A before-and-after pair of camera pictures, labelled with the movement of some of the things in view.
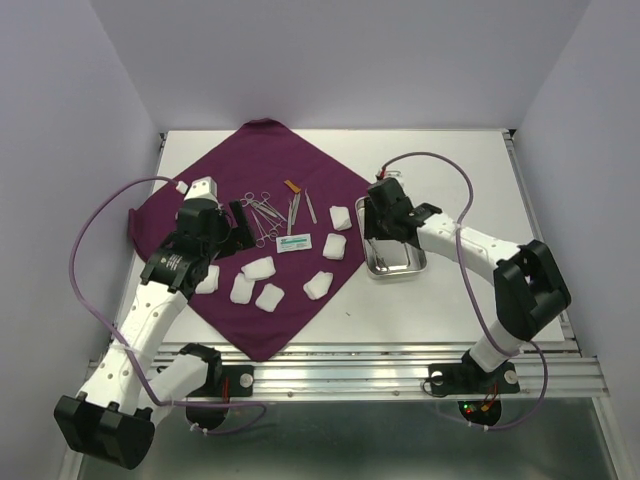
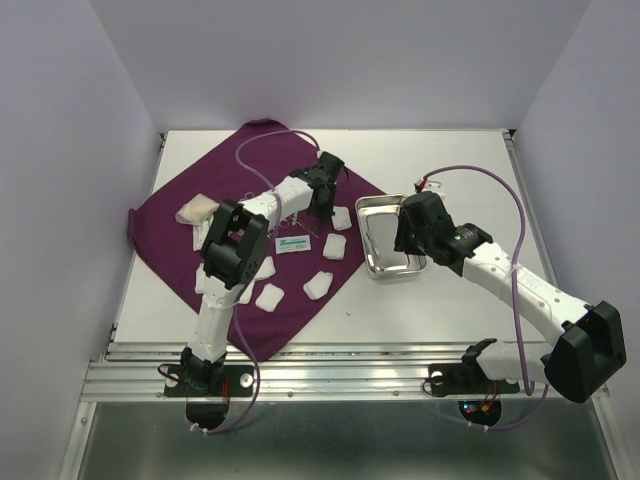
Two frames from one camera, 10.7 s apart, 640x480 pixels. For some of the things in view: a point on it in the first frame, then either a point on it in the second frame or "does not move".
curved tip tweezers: [290, 216] → [306, 227]
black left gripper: [245, 232] → [325, 211]
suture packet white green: [299, 242] does not move
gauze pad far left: [210, 283] does not move
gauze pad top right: [340, 217] does not move
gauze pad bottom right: [319, 285] does not move
